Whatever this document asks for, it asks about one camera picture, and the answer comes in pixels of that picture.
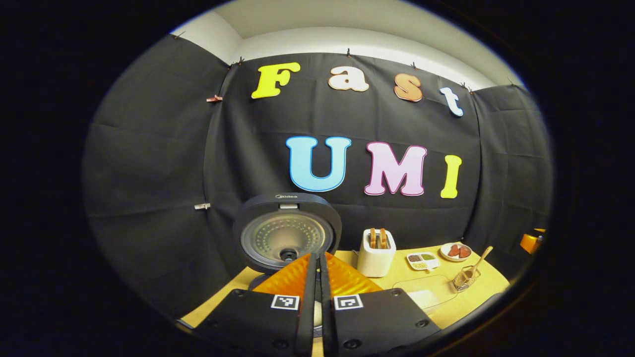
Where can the white divided bean dish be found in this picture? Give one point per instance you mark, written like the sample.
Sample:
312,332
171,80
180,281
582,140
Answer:
421,260

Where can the silver cloth clip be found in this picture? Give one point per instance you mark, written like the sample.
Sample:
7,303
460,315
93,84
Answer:
202,206

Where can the copper cloth clip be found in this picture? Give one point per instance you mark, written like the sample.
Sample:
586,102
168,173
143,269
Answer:
214,98

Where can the toasted bread slice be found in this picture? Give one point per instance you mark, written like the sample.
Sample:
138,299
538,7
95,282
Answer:
372,238
383,238

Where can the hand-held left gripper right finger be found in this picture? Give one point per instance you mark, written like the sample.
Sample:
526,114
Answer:
328,307

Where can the black rice cooker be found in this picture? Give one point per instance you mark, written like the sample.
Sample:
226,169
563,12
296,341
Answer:
287,238

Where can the white toaster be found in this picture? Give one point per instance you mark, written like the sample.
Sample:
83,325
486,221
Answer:
374,260

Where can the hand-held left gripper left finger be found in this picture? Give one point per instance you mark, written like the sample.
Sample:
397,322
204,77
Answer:
307,297

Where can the black backdrop cloth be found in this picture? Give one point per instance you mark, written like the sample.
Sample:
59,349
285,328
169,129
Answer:
149,173

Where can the wooden spoon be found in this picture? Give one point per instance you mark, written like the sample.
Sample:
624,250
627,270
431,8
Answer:
476,265

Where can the red meat slice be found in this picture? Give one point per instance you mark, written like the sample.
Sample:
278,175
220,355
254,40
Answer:
465,252
453,251

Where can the white round plate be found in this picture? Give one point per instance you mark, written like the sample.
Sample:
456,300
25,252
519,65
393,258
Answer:
444,255

